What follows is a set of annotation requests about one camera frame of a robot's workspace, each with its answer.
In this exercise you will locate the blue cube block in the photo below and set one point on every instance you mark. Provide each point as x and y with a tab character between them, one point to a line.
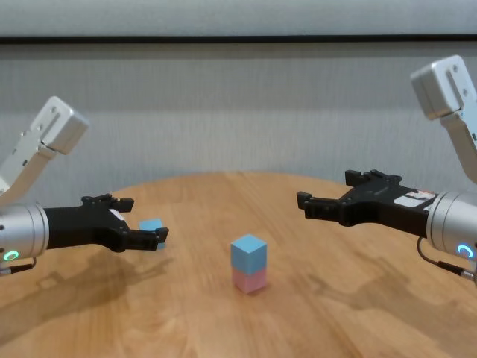
247	253
151	223

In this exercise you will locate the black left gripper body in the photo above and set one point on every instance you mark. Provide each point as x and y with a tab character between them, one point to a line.
82	225

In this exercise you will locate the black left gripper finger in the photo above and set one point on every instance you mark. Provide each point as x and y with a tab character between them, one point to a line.
145	240
123	205

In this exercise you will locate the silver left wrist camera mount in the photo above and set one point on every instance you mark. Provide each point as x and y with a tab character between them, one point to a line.
56	127

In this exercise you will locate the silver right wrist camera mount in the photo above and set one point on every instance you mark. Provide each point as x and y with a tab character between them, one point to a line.
443	89

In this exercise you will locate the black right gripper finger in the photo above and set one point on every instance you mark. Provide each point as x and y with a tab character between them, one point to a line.
354	178
322	209

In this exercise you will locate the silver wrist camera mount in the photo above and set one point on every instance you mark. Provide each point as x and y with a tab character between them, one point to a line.
443	89
56	127

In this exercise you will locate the black wall rail strip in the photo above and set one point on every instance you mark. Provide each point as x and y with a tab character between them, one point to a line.
238	40

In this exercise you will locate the pink cube block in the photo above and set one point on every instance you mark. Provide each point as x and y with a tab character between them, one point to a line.
249	283

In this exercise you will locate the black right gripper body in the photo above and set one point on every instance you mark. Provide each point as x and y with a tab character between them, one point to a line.
384	203

